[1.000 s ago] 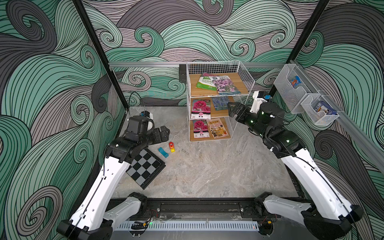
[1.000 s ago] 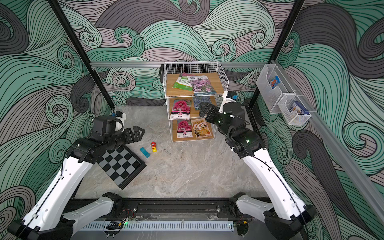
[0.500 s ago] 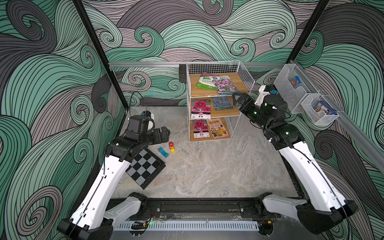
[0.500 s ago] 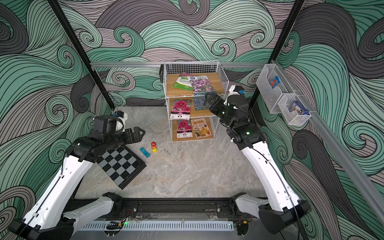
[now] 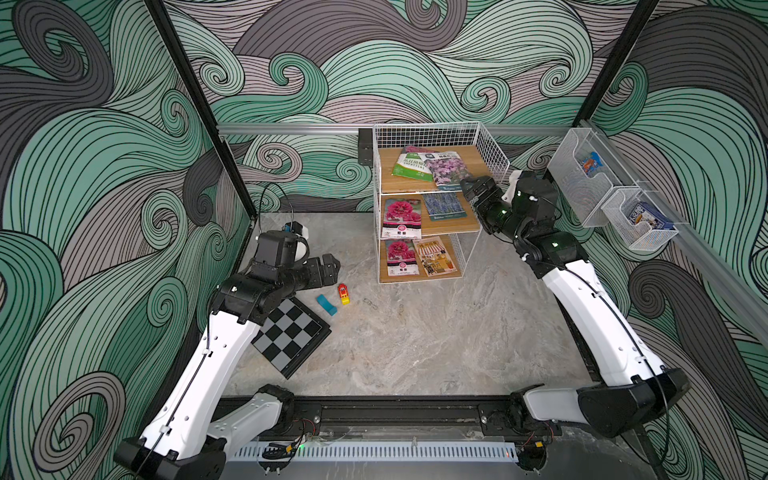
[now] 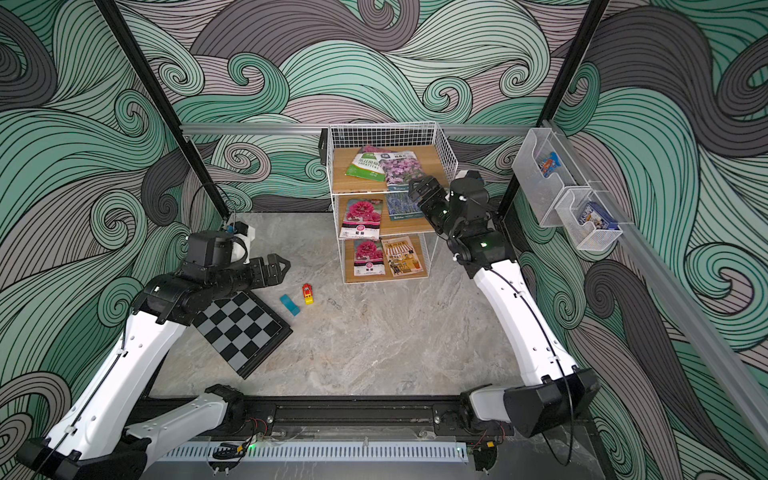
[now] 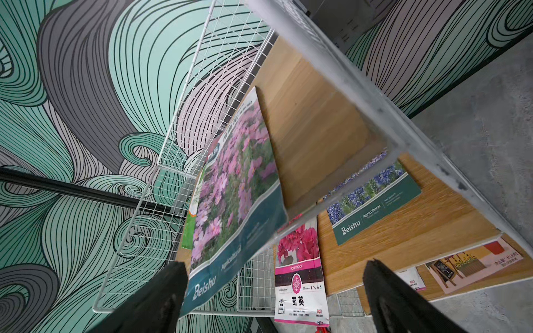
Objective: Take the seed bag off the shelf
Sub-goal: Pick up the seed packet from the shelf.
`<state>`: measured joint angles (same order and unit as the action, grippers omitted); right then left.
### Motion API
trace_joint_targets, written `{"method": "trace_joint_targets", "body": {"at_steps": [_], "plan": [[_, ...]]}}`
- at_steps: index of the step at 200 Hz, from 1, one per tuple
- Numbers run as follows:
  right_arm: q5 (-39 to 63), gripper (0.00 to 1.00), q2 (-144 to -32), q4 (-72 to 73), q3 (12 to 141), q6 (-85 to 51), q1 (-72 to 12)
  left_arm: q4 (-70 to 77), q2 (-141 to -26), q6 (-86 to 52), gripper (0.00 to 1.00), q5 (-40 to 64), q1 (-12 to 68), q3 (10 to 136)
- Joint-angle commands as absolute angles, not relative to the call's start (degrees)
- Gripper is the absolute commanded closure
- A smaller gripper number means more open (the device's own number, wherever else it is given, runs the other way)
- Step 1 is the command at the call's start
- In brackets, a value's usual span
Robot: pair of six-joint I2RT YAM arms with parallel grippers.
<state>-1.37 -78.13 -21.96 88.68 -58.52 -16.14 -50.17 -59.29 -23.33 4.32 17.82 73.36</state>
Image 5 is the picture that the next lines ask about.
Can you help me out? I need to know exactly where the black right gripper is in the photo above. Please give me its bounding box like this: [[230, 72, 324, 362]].
[[469, 178, 529, 248]]

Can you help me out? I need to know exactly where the lavender blue seed bag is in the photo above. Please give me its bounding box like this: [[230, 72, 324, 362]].
[[422, 193, 467, 221]]

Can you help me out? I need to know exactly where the purple flower seed bag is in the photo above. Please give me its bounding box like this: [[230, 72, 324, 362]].
[[419, 151, 472, 192]]

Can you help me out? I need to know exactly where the pink flower seed bag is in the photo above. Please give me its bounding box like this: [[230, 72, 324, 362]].
[[385, 239, 419, 277], [381, 198, 422, 239]]

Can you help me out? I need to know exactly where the green white seed bag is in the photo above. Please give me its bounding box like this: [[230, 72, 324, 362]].
[[392, 152, 433, 182]]

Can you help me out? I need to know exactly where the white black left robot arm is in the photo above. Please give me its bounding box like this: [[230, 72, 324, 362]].
[[114, 222, 340, 479]]

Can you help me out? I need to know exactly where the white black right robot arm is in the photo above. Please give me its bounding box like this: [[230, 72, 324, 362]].
[[460, 172, 691, 438]]

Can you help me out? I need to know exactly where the illustrated shop seed bag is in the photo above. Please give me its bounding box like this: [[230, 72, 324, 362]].
[[414, 237, 459, 277]]

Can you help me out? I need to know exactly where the red yellow toy car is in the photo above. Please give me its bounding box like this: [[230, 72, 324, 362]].
[[337, 283, 351, 305]]

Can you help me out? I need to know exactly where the teal toy block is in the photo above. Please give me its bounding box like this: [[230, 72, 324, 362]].
[[316, 294, 338, 316]]

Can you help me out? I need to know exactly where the black white checker board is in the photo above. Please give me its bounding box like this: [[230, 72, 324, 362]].
[[252, 298, 332, 379]]

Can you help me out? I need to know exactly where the blue red item in bin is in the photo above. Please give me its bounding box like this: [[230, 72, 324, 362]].
[[579, 151, 604, 177]]

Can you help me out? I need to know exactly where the blue packet in bin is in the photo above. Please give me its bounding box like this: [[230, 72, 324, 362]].
[[627, 201, 674, 230]]

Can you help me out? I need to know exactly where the white wire shelf rack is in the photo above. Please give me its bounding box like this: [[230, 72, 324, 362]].
[[372, 122, 510, 284]]

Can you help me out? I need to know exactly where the clear wall bin upper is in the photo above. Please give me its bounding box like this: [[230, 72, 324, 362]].
[[547, 128, 622, 228]]

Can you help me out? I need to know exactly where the clear wall bin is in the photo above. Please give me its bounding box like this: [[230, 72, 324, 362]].
[[547, 128, 622, 228], [601, 187, 678, 252]]

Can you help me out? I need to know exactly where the black corner frame post right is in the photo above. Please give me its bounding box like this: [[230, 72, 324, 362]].
[[524, 0, 661, 217]]

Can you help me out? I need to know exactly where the black corner frame post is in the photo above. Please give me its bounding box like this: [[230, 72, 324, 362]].
[[144, 0, 258, 223], [524, 0, 661, 217]]

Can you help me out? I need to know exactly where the clear wall bin lower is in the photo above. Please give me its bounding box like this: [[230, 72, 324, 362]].
[[601, 187, 678, 252]]

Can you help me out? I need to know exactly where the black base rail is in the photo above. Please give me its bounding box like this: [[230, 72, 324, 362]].
[[209, 394, 595, 442]]

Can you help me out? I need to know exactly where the black box on rail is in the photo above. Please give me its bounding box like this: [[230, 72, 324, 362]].
[[357, 128, 374, 167]]

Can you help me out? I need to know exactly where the white slotted cable duct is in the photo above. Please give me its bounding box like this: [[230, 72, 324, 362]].
[[227, 441, 520, 464]]

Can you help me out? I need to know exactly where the black corner frame post left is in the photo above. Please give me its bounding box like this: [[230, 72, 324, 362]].
[[144, 0, 258, 223]]

